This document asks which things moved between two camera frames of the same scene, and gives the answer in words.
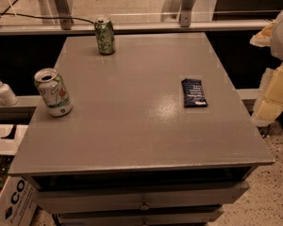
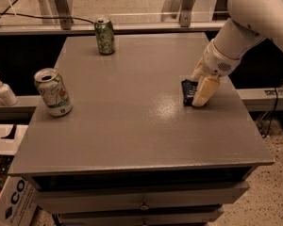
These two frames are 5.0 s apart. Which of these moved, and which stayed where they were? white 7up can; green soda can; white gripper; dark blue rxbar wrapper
Moved: white gripper
Stayed: green soda can; dark blue rxbar wrapper; white 7up can
